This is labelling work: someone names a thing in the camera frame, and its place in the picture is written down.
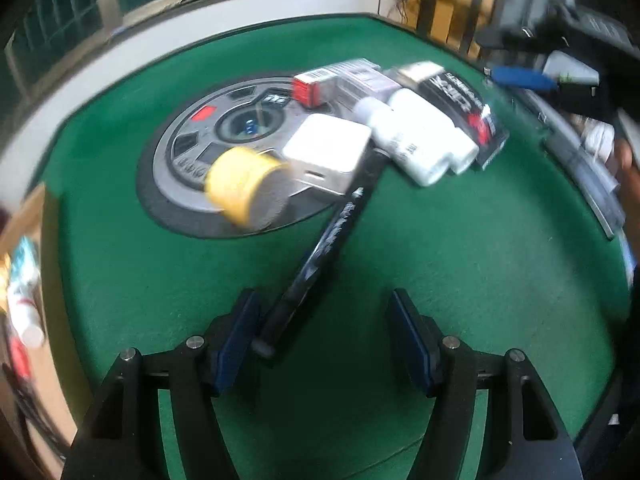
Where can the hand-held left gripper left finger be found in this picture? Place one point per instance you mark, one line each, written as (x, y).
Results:
(240, 341)

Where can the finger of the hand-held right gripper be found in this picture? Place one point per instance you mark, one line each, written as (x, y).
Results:
(525, 78)
(505, 40)

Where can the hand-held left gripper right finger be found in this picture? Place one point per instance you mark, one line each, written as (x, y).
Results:
(412, 345)

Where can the black and red snack packet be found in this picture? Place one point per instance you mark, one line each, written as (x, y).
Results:
(460, 97)

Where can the white bottle with wide cap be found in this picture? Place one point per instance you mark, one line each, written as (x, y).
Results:
(430, 115)

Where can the black marker with white print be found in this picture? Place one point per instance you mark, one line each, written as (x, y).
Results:
(320, 252)

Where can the large white labelled bottle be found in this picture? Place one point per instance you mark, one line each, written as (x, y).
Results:
(407, 152)

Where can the small white bottle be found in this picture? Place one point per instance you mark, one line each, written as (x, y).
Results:
(372, 110)

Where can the yellow tape roll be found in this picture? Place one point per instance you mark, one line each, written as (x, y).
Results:
(235, 182)

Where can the cardboard box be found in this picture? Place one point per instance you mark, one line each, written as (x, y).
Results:
(52, 400)

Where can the long grey carton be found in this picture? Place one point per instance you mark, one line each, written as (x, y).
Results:
(312, 91)

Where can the golden wooden slatted partition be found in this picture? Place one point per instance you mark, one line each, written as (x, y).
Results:
(450, 5)

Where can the teal and white packet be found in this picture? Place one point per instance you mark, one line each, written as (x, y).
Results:
(25, 260)

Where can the wooden framed window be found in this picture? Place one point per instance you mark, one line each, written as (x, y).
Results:
(65, 0)

